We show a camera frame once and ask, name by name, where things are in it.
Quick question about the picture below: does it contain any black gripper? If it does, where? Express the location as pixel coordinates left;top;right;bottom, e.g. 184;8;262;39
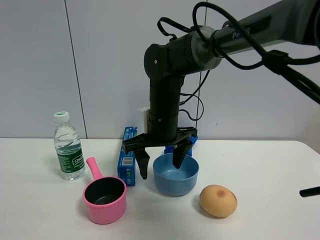
122;111;198;180

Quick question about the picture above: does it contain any blue plastic bowl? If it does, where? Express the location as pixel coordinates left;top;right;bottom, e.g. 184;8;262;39
152;153;199;197

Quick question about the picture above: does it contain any black object at edge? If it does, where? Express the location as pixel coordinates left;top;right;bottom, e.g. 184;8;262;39
299;186;320;198

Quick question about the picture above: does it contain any rolled blue cloth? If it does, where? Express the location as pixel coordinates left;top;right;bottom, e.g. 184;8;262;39
164;136;199;157

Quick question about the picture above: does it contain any blue toothpaste box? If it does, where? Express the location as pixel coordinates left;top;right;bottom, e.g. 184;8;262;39
117;126;137;187

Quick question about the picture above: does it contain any pink toy saucepan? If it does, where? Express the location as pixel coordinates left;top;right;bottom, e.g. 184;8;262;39
82;157;127;225

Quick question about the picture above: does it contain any tan round bread bun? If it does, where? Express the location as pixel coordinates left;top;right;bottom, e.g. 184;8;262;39
199;184;238;218

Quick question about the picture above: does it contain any clear plastic water bottle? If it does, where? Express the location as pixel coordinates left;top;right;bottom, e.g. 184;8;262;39
53;111;86;181

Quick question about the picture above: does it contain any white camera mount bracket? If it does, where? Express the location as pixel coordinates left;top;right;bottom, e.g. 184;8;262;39
137;106;150;134

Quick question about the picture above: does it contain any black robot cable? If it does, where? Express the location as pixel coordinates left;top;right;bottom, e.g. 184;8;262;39
156;1;320;122

